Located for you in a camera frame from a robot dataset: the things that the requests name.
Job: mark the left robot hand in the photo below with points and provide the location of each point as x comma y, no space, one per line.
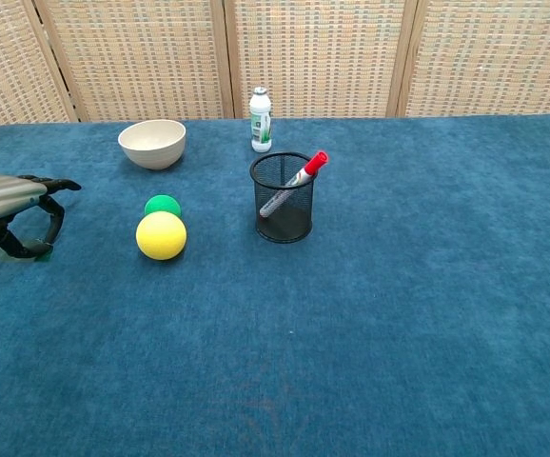
13,209

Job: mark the green foam ball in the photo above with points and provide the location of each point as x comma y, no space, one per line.
163,204

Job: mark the yellow foam ball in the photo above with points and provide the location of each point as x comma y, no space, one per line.
161,235

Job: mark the beige bowl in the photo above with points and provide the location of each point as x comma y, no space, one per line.
152,144

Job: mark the small white bottle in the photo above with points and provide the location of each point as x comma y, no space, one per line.
261,121

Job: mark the black mesh pen holder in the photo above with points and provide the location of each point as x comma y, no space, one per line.
282,200

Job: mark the red capped marker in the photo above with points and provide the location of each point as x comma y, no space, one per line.
299,178

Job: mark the woven folding screen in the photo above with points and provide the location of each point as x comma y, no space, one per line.
275,57

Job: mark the blue table mat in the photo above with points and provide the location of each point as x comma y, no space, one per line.
303,309

